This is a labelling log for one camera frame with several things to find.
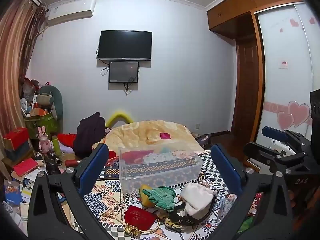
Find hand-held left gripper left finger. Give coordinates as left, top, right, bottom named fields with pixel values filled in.
left=27, top=143, right=110, bottom=240

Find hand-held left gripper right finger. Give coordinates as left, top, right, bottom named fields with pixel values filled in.
left=211, top=144, right=294, bottom=240

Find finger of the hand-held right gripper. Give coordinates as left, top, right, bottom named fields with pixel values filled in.
left=262, top=126, right=307, bottom=146
left=243, top=142, right=310, bottom=180

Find white cloth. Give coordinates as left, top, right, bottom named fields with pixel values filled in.
left=179, top=182, right=218, bottom=217

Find clear plastic storage box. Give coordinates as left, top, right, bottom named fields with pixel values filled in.
left=118, top=146, right=203, bottom=193

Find yellow soft toy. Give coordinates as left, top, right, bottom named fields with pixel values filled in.
left=139, top=184, right=156, bottom=208

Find dark jacket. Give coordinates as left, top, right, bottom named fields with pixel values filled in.
left=73, top=112, right=107, bottom=158

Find dark shoes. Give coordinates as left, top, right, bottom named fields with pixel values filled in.
left=194, top=134, right=212, bottom=150

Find black cylindrical flashlight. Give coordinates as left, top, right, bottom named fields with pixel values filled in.
left=47, top=151, right=62, bottom=166

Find green bottle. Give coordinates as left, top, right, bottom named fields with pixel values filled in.
left=51, top=135, right=63, bottom=157

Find red cloth in box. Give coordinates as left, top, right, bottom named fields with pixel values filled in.
left=122, top=150, right=155, bottom=165

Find wooden wardrobe with heart doors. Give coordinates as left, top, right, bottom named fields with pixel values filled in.
left=206, top=0, right=320, bottom=155

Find red and green cloth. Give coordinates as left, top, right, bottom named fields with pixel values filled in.
left=237, top=192, right=263, bottom=233

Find brown wooden door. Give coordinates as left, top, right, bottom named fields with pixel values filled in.
left=230, top=36, right=261, bottom=140

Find pink rabbit figure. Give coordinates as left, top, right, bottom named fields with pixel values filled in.
left=36, top=126, right=53, bottom=153

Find beige fleece blanket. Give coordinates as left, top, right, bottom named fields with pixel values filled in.
left=103, top=120, right=205, bottom=160

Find yellow curved tube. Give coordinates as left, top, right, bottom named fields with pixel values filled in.
left=105, top=109, right=137, bottom=128

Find black patterned cloth bag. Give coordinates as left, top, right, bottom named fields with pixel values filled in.
left=164, top=195, right=218, bottom=231

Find teal cloth in box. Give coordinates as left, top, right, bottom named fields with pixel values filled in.
left=144, top=147, right=173, bottom=163

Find green shopping bag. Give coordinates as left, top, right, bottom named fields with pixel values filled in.
left=24, top=111, right=61, bottom=140

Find red pouch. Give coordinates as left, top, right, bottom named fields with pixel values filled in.
left=124, top=205, right=158, bottom=230

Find red notebook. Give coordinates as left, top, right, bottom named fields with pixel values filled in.
left=12, top=158, right=39, bottom=178

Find gold ornament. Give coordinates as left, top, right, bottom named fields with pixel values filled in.
left=124, top=217, right=162, bottom=236

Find dark grey box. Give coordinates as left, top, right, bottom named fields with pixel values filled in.
left=5, top=140, right=33, bottom=161

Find grey-green plush toy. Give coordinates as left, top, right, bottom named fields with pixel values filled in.
left=37, top=85, right=64, bottom=121

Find red box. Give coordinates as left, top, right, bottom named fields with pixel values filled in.
left=2, top=127, right=29, bottom=147

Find blue book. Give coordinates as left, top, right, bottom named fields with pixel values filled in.
left=3, top=180, right=25, bottom=207

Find small black monitor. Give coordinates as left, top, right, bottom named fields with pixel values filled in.
left=108, top=61, right=140, bottom=84

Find striped brown curtain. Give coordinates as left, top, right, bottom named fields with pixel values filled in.
left=0, top=0, right=48, bottom=142

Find white air conditioner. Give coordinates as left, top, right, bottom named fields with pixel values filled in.
left=47, top=0, right=97, bottom=27

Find wall-mounted black television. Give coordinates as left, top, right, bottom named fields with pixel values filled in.
left=97, top=30, right=153, bottom=61

